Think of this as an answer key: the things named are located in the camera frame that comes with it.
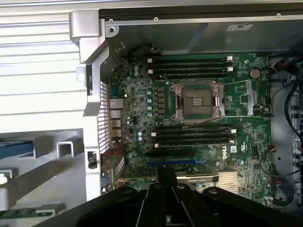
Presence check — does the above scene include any open PC case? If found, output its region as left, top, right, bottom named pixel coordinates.
left=68, top=9, right=303, bottom=213

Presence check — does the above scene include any black RAM slot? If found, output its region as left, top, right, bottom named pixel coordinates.
left=156, top=126, right=237, bottom=133
left=153, top=142, right=234, bottom=149
left=151, top=131, right=234, bottom=139
left=146, top=55, right=234, bottom=63
left=148, top=61, right=234, bottom=69
left=146, top=67, right=234, bottom=74
left=151, top=73, right=234, bottom=80
left=155, top=137, right=236, bottom=144

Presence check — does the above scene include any blue expansion slot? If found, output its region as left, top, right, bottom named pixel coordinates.
left=146, top=159, right=209, bottom=166

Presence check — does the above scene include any grey parts rack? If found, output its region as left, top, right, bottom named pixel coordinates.
left=0, top=129, right=89, bottom=227

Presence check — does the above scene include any metal locking lever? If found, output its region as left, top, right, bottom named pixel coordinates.
left=183, top=115, right=242, bottom=124
left=213, top=79, right=253, bottom=87

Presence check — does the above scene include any CPU socket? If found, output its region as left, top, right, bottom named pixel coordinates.
left=169, top=80, right=225, bottom=121

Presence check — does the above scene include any green RAM stick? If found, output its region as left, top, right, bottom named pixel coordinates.
left=0, top=205, right=65, bottom=220

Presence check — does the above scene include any silver finned heatsink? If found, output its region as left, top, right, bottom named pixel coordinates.
left=216, top=171, right=240, bottom=193

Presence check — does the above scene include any thick black wire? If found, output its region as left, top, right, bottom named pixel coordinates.
left=284, top=78, right=303, bottom=145

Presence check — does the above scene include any black expansion slot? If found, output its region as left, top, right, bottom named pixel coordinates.
left=146, top=150, right=197, bottom=158

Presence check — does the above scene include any green motherboard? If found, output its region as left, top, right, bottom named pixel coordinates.
left=107, top=53, right=273, bottom=201

